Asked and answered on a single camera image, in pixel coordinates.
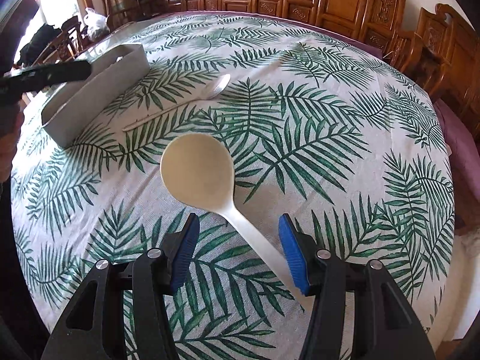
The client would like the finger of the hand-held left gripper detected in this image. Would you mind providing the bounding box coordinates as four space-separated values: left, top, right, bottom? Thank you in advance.
0 61 93 95

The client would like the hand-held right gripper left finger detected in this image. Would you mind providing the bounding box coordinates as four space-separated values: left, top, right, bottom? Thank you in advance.
41 213 201 360

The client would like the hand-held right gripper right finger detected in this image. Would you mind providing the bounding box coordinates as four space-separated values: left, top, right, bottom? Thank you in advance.
278 214 437 360

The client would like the grey utensil box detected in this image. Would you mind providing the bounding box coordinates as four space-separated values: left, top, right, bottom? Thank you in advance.
40 44 150 149

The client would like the large cream serving spoon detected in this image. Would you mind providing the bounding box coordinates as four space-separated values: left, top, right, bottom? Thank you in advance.
160 133 306 293

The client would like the silver metal spoon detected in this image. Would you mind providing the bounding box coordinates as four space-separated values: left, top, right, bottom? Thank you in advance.
122 74 232 133

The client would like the wooden dining chair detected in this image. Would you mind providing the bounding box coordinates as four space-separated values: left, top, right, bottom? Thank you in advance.
22 19 89 69

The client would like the black cloth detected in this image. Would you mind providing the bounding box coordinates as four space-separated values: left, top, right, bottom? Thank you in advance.
19 22 64 61

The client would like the white plastic bag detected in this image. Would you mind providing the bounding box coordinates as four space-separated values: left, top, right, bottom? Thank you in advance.
84 7 110 41

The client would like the green leaf print tablecloth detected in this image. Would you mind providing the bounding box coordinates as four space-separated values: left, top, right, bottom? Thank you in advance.
10 13 456 360

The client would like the grey fluffy duster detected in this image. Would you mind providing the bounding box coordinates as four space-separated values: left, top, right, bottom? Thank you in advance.
459 229 480 259

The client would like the purple sofa cushion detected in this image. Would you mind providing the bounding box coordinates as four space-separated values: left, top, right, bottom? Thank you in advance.
435 101 480 233

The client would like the purple bench cushion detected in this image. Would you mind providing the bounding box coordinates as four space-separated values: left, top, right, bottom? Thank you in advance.
330 35 389 57

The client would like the wooden armchair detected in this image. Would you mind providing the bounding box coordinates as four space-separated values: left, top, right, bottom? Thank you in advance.
386 30 451 98

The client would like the carved wooden sofa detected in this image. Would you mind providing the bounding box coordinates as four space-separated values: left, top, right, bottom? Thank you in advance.
416 4 480 139

